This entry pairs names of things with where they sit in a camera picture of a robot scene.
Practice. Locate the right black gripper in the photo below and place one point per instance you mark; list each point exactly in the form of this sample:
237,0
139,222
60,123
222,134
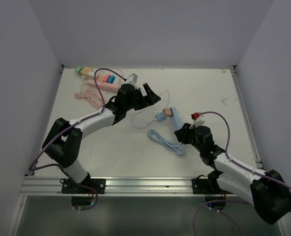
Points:
181,134

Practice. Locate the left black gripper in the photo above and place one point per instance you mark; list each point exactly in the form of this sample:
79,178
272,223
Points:
149,99

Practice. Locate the blue power strip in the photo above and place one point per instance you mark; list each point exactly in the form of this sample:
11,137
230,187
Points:
175,119

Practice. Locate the pink power strip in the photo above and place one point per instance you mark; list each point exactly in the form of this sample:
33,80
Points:
103,85

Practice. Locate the cyan plug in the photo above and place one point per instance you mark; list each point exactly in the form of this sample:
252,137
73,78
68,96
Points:
111,79

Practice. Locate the hot pink plug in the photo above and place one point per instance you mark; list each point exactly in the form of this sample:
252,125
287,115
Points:
107,78

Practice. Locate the salmon charger plug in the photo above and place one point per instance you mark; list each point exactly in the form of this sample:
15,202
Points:
101,78

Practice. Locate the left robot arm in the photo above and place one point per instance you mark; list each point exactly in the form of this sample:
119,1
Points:
63,142

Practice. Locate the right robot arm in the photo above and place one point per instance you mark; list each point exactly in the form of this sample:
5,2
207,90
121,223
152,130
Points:
265,191

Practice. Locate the white plug cube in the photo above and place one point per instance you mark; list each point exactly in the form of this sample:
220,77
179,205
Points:
91,75

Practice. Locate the tan plug cube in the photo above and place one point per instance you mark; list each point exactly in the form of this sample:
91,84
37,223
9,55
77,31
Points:
85,72

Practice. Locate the green plug cube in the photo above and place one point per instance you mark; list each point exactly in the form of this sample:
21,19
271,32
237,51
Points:
78,70

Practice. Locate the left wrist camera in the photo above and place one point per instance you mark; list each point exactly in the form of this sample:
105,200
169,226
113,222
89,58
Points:
132,80

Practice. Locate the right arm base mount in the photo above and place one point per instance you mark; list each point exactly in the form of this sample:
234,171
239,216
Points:
208,185

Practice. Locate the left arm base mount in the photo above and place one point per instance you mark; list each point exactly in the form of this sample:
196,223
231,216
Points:
86,187

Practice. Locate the aluminium front rail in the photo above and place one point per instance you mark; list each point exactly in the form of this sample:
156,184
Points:
117,186

